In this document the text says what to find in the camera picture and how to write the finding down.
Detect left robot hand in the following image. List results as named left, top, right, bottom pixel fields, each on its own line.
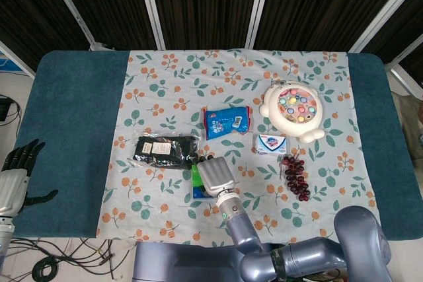
left=0, top=139, right=59, bottom=216

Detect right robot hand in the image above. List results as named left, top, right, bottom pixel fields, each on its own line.
left=191, top=154, right=237, bottom=198

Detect green building block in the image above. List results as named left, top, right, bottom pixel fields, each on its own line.
left=190, top=164, right=206, bottom=190

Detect blue building block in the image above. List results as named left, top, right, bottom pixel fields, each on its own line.
left=192, top=185, right=214, bottom=199

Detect blue snack packet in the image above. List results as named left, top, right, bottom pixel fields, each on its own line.
left=202, top=104, right=252, bottom=141

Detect black item in clear bag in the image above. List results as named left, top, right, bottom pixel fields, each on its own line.
left=128, top=129, right=201, bottom=171

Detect white soap box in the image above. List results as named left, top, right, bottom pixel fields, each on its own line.
left=252, top=133, right=292, bottom=155

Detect black device on floor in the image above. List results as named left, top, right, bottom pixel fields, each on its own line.
left=0, top=95, right=14, bottom=123

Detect teal table cover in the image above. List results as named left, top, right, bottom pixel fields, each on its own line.
left=11, top=50, right=421, bottom=242

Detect floral tablecloth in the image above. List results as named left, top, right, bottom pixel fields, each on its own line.
left=96, top=49, right=386, bottom=248

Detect dark red grape bunch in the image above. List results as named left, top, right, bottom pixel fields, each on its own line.
left=280, top=155, right=311, bottom=202

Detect grey-blue robot torso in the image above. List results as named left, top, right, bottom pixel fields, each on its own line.
left=131, top=241, right=252, bottom=282

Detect white fishing game toy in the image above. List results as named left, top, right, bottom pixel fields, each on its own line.
left=258, top=79, right=326, bottom=144

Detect black floor cables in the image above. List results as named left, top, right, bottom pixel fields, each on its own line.
left=6, top=237, right=137, bottom=282

